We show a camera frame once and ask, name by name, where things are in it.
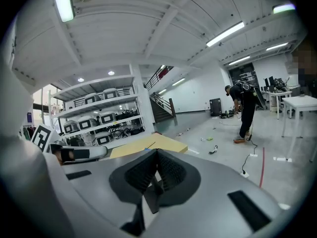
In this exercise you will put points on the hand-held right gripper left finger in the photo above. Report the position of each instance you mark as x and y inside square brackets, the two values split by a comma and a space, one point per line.
[99, 182]

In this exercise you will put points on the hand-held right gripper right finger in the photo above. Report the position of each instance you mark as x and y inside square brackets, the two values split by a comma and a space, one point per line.
[210, 182]

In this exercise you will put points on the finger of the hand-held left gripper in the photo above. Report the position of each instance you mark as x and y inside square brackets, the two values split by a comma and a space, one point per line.
[97, 152]

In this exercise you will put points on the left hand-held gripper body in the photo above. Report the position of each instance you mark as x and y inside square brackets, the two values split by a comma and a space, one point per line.
[43, 139]

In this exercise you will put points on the person's left hand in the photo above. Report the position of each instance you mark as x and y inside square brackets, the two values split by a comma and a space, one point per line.
[65, 157]

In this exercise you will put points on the rack of hanging clothes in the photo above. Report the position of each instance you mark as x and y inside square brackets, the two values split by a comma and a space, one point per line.
[27, 133]

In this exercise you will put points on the group of white screen devices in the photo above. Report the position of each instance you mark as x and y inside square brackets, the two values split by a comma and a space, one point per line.
[85, 124]

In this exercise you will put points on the black white handheld tool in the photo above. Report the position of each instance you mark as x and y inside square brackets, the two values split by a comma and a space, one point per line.
[213, 150]

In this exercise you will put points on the white power strip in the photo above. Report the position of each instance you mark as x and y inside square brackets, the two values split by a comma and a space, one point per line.
[244, 174]

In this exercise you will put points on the small green object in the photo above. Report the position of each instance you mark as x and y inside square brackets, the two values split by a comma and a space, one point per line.
[210, 139]

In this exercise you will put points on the red floor tape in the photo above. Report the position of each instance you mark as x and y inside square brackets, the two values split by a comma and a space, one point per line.
[261, 172]

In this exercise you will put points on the black floor equipment pile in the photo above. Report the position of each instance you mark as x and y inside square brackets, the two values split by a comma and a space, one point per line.
[227, 115]

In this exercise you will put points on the round ceiling downlight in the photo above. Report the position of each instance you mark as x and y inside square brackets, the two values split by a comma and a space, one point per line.
[80, 79]
[111, 73]

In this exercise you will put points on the white metal shelving unit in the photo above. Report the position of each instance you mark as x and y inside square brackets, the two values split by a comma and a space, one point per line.
[135, 88]

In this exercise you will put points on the staircase with black railing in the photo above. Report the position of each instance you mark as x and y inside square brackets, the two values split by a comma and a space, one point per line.
[161, 113]

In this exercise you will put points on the ceiling tube light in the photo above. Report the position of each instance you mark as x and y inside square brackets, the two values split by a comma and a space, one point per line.
[277, 46]
[239, 60]
[225, 33]
[162, 92]
[178, 81]
[284, 9]
[64, 4]

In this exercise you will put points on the white office desk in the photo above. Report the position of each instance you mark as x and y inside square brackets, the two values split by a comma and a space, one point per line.
[275, 93]

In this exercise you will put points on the black computer monitors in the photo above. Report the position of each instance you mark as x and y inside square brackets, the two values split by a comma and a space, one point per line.
[268, 81]

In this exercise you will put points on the white rectangular table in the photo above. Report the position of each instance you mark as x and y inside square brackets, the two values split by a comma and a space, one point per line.
[302, 101]

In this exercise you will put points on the light wooden pedestal table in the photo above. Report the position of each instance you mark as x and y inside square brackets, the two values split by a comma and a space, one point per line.
[168, 145]

